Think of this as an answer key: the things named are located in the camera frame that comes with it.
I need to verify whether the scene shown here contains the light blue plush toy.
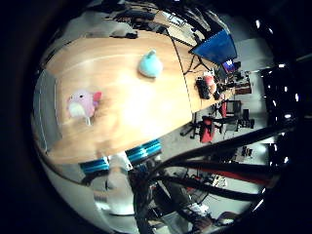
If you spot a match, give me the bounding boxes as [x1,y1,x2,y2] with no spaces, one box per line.
[137,49,164,79]

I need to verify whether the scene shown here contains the red office chair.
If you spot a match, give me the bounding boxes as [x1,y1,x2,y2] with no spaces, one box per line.
[199,116,216,144]

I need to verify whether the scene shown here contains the grey container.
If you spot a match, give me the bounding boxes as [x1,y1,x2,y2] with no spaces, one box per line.
[32,68,63,154]

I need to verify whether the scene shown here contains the small laptop screen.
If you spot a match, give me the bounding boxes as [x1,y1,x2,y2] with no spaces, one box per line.
[221,59,237,74]

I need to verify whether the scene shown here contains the blue monitor screen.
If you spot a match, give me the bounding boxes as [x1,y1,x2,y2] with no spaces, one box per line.
[189,28,239,66]

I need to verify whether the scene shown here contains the black keyboard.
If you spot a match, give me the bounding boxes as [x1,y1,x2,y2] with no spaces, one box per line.
[195,77,212,100]

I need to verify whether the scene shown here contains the blue metal clamp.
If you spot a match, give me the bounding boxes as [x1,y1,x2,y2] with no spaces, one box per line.
[79,156,111,176]
[125,138,163,165]

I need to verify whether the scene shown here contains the pink plush toy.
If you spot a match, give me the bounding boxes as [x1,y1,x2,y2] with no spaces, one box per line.
[65,90,103,127]

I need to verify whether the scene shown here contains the black thick cable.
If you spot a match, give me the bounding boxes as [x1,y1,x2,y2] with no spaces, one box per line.
[146,123,295,176]

